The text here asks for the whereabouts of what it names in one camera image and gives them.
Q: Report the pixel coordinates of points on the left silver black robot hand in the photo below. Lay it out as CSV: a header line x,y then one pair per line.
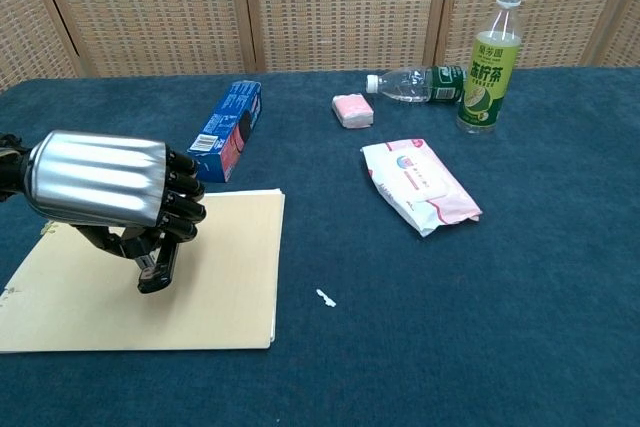
x,y
100,177

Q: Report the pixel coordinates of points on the black stapler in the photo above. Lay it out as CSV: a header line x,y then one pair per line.
x,y
160,272

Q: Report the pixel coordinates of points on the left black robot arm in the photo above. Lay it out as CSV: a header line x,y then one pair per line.
x,y
10,167

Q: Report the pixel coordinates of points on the tan spiral notebook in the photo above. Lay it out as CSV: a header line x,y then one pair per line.
x,y
225,272

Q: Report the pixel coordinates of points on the blue cookie box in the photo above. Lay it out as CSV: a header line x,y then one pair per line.
x,y
230,122

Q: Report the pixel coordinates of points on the white paper scrap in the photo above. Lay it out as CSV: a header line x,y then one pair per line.
x,y
325,297

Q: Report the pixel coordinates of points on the small pink tissue pack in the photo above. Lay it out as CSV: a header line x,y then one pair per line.
x,y
352,109

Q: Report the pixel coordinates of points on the clear water bottle green label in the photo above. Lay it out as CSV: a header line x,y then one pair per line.
x,y
405,84

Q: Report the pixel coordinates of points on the pink white wet wipes pack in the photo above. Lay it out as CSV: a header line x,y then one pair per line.
x,y
420,182

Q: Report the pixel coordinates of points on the blue table cloth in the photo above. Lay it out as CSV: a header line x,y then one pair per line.
x,y
450,322

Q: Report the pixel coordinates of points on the green tea bottle without cap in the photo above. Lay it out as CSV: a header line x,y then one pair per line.
x,y
487,77

